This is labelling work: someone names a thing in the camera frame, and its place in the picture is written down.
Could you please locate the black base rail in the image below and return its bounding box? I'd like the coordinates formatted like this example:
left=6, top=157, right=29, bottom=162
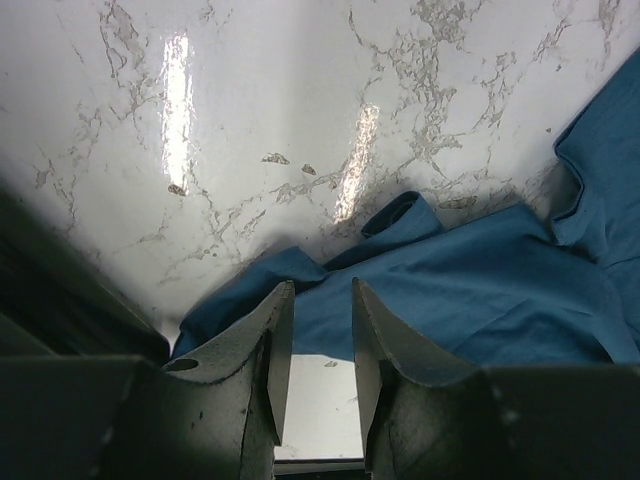
left=274, top=458, right=371, bottom=480

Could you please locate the blue t shirt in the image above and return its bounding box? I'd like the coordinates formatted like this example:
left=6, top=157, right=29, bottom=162
left=174, top=55, right=639, bottom=365

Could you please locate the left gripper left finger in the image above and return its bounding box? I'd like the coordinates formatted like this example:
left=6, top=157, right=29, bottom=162
left=1, top=282, right=295, bottom=479

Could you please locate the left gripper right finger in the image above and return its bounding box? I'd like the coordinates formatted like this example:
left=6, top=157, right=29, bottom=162
left=352, top=280, right=639, bottom=479

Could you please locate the black pink drawer organizer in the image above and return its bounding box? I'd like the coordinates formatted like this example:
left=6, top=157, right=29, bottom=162
left=1, top=191, right=169, bottom=365

